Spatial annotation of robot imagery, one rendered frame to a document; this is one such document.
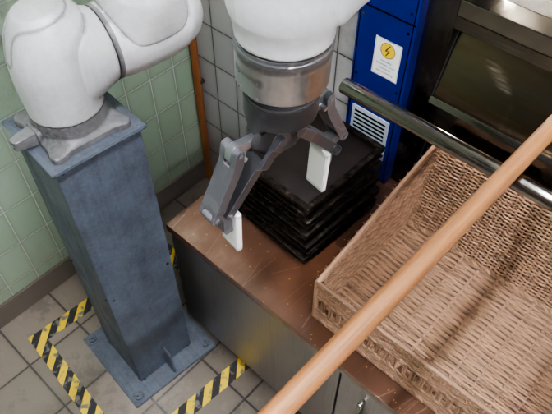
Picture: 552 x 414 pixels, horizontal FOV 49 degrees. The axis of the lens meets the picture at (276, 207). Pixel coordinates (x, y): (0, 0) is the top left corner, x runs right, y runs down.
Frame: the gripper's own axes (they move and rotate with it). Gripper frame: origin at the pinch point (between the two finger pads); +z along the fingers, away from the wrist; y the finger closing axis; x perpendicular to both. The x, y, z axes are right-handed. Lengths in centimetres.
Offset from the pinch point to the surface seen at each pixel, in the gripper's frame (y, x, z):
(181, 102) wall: -52, -107, 94
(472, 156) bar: -37.4, 5.8, 13.1
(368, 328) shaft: -1.1, 16.4, 9.0
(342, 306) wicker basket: -23, -2, 59
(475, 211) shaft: -25.6, 13.9, 9.1
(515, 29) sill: -73, -10, 15
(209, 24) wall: -63, -101, 62
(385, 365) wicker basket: -25, 12, 69
